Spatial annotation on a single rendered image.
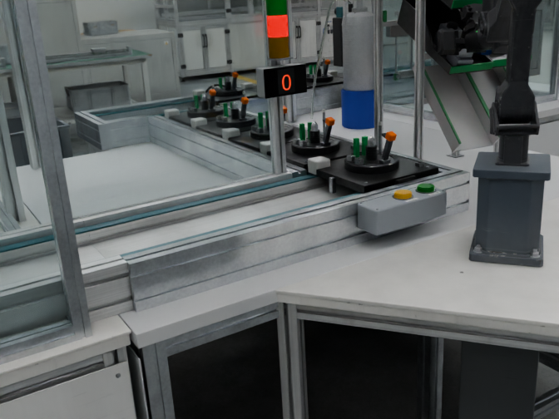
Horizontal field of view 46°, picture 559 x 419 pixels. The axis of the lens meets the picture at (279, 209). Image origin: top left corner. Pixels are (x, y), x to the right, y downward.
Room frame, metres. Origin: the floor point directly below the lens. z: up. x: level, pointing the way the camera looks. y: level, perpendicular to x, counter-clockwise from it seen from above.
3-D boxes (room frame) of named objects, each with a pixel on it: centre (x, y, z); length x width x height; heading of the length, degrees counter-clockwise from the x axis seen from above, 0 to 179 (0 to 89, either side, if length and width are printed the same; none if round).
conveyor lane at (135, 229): (1.51, 0.03, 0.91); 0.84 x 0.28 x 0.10; 121
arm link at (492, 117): (1.31, -0.48, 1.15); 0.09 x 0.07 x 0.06; 82
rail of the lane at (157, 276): (1.37, -0.09, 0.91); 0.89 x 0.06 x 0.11; 121
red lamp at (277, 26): (1.64, -0.02, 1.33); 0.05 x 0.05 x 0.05
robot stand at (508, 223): (1.30, -0.49, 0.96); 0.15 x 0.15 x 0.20; 68
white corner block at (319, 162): (1.67, -0.11, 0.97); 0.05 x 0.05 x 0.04; 31
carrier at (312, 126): (1.86, -0.11, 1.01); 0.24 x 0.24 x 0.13; 31
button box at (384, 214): (1.41, -0.28, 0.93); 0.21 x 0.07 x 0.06; 121
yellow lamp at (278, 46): (1.64, -0.02, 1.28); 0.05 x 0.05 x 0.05
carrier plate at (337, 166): (1.64, -0.24, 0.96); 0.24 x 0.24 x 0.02; 31
